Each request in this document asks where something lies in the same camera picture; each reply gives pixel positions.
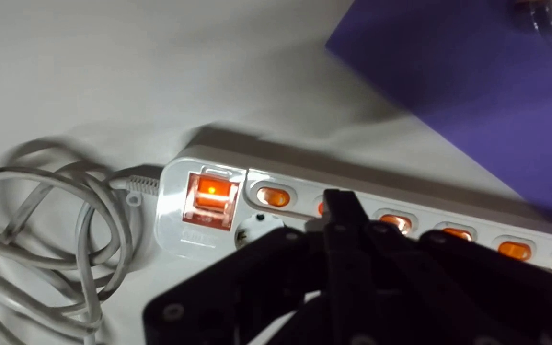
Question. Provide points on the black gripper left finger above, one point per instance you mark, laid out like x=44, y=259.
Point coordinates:
x=269, y=287

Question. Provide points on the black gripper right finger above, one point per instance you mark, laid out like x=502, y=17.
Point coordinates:
x=454, y=293

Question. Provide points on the purple cloth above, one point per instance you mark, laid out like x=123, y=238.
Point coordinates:
x=474, y=88

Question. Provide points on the white multi-switch power strip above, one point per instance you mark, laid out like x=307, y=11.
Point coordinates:
x=378, y=197

